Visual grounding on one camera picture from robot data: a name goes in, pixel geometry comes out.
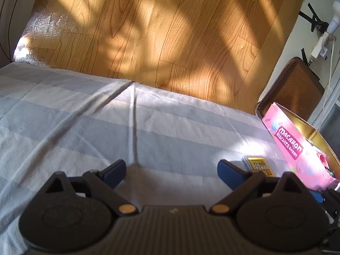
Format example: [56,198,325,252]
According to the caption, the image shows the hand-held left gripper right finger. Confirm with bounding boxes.
[210,159,298,215]

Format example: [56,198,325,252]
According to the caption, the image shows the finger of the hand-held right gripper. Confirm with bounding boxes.
[311,187,340,218]

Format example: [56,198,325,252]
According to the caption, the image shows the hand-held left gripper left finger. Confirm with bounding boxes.
[44,159,139,217]

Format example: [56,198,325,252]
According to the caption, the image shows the pink fluffy towel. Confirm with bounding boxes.
[317,151,333,169]

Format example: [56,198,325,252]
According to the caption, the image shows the pink tin box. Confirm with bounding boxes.
[262,102,340,192]

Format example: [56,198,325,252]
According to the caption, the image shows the yellow packet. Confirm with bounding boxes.
[241,156,277,177]

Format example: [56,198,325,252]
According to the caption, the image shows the grey striped bedsheet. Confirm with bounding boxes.
[0,62,328,255]

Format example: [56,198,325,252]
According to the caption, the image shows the brown woven board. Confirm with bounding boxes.
[255,57,325,122]

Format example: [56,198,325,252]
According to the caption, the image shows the white power strip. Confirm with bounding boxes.
[311,30,337,62]

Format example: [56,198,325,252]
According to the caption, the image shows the wood pattern vinyl sheet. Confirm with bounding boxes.
[12,0,306,116]

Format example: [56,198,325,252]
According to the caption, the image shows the crossed black tape strips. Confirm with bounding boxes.
[299,10,329,33]

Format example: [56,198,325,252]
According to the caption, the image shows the thin black wall cable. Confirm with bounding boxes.
[0,0,17,62]

